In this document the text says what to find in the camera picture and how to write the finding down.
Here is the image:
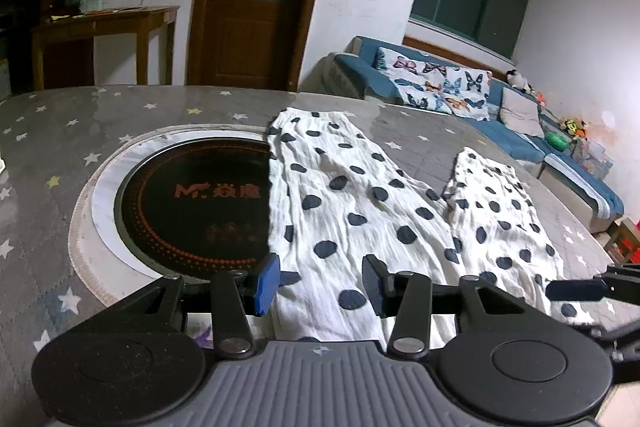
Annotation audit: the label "black and white plush toy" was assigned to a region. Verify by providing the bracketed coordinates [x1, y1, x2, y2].
[506, 71, 536, 95]

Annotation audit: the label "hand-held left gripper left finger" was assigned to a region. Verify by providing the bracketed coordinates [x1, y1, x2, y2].
[107, 253, 281, 356]

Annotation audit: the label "blue sofa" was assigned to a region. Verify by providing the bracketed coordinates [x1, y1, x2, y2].
[334, 36, 626, 233]

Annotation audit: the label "grey cushion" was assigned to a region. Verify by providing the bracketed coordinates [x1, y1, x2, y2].
[499, 87, 546, 138]

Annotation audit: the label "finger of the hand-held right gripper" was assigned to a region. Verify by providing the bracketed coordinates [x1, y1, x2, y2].
[546, 279, 610, 303]

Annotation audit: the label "clear plastic box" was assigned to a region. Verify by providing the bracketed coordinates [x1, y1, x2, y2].
[575, 139, 614, 180]

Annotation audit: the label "white polka dot pants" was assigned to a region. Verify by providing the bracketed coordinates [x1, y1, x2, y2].
[266, 108, 596, 353]

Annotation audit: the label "colourful plush toy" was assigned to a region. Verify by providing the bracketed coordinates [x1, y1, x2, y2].
[559, 117, 591, 138]

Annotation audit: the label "wooden side table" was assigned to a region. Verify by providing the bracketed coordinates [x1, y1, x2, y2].
[31, 6, 181, 90]

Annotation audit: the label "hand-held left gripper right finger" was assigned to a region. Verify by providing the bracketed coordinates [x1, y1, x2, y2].
[362, 253, 543, 359]

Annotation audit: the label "round black induction cooktop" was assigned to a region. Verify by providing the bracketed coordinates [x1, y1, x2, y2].
[91, 130, 275, 283]

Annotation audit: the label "butterfly print pillow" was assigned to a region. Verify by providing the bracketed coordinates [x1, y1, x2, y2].
[442, 67, 493, 122]
[375, 47, 461, 115]

